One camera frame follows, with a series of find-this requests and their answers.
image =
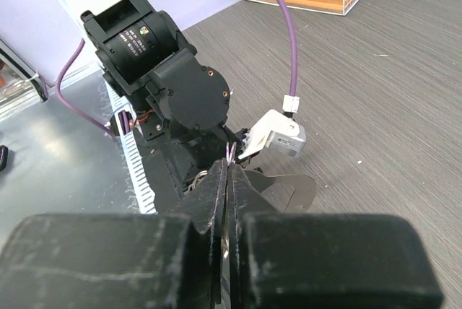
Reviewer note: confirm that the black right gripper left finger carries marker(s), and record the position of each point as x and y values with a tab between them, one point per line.
167	260

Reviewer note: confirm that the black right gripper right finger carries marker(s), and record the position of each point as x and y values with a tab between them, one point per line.
299	260

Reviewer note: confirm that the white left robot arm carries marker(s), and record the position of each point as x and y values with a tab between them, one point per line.
180	105

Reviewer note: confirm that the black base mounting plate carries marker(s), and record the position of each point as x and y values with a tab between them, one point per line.
168	166

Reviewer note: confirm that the black phone with white object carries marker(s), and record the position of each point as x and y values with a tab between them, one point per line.
4	154

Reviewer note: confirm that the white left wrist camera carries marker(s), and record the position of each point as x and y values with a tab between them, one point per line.
274	131

